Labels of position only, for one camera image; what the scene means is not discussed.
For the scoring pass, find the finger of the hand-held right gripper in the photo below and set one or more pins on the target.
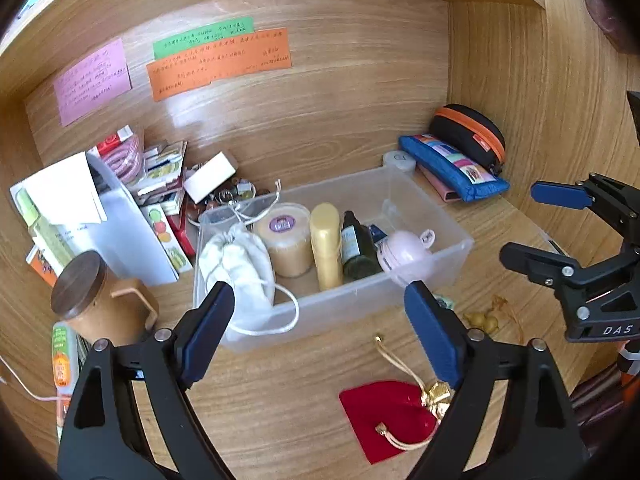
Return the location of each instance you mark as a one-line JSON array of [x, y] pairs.
[[535, 262], [560, 194]]

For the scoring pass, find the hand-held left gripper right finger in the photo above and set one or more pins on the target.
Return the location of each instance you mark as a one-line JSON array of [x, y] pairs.
[[435, 330]]

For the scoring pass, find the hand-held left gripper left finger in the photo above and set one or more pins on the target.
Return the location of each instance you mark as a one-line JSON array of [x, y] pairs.
[[210, 325]]

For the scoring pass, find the clear plastic storage box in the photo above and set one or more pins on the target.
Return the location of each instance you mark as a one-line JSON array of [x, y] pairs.
[[360, 302]]

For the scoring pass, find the pink round case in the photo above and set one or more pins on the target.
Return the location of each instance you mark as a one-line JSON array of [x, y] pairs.
[[400, 255]]

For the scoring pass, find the clear plastic cream jar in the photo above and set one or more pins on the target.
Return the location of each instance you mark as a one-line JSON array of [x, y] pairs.
[[285, 255]]

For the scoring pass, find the dark green glass bottle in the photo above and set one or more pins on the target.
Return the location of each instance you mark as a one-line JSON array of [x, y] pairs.
[[357, 255]]

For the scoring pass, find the small blue box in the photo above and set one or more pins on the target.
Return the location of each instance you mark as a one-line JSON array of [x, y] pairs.
[[377, 232]]

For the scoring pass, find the yellow bottle with white cap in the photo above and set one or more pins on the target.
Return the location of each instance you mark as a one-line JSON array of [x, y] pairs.
[[325, 245]]

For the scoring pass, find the striped cloth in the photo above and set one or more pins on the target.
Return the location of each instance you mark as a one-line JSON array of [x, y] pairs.
[[597, 400]]

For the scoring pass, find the red box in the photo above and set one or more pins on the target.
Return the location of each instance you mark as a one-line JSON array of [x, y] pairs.
[[182, 232]]

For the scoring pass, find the fruit sticker sheet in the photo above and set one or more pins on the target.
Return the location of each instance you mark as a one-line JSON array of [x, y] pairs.
[[165, 237]]

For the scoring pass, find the blue zip pouch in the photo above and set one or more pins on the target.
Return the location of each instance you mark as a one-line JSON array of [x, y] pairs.
[[450, 165]]

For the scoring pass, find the brown ceramic mug with lid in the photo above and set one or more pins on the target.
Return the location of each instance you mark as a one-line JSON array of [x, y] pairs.
[[95, 310]]

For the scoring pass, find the black orange zip case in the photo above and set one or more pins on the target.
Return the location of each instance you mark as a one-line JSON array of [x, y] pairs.
[[460, 130]]

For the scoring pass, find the pink wallet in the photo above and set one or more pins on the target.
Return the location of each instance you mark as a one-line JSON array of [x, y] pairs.
[[440, 190]]

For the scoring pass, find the white file holder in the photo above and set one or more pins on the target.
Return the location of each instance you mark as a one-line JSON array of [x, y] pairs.
[[125, 240]]

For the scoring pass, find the small white box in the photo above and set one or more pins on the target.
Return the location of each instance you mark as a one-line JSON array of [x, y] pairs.
[[210, 177]]

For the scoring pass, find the green orange tube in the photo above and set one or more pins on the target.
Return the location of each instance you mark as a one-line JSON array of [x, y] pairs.
[[62, 360]]

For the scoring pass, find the pile of booklets and packets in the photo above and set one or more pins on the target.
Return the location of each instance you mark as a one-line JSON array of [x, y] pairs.
[[160, 170]]

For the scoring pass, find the white round container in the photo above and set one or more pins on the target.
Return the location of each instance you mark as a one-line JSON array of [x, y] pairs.
[[397, 160]]

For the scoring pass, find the orange white box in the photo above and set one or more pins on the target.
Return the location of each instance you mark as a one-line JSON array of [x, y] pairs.
[[42, 267]]

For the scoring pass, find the dark maroon object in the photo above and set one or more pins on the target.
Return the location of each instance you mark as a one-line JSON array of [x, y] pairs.
[[615, 20]]

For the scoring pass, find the red white packet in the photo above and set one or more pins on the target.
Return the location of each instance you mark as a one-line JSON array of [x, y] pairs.
[[112, 142]]

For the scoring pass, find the green spray bottle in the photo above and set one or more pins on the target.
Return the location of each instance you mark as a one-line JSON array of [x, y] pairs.
[[27, 207]]

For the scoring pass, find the orange paper note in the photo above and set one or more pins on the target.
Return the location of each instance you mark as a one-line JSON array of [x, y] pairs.
[[220, 67]]

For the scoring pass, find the pink paper note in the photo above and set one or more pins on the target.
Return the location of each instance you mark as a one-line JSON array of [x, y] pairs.
[[92, 82]]

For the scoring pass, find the green paper note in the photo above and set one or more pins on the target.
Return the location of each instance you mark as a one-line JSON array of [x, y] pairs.
[[200, 40]]

